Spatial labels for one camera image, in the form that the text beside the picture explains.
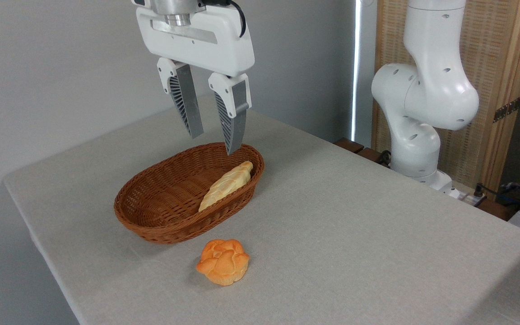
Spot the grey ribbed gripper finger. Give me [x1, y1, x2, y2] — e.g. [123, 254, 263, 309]
[208, 72, 252, 156]
[157, 57, 204, 139]

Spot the metal screen hinge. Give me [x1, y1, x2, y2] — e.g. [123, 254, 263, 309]
[493, 96, 520, 123]

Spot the orange round bread roll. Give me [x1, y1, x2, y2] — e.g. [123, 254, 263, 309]
[195, 239, 250, 286]

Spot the brown wicker basket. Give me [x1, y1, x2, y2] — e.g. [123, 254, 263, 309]
[114, 142, 265, 245]

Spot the black power cable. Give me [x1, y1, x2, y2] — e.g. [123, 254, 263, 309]
[474, 183, 520, 214]

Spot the white power strip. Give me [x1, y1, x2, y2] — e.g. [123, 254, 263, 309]
[450, 181, 487, 207]

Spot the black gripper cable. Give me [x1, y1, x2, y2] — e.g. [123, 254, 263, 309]
[206, 0, 246, 38]

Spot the brown wooden platform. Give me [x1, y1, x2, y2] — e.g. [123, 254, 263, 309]
[334, 138, 519, 222]

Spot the pale long bread loaf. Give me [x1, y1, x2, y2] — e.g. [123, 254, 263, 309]
[198, 161, 254, 213]

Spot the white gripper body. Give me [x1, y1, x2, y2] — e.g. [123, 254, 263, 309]
[135, 5, 255, 78]

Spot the white vertical light strip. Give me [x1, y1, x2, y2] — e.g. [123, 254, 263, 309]
[351, 0, 361, 142]

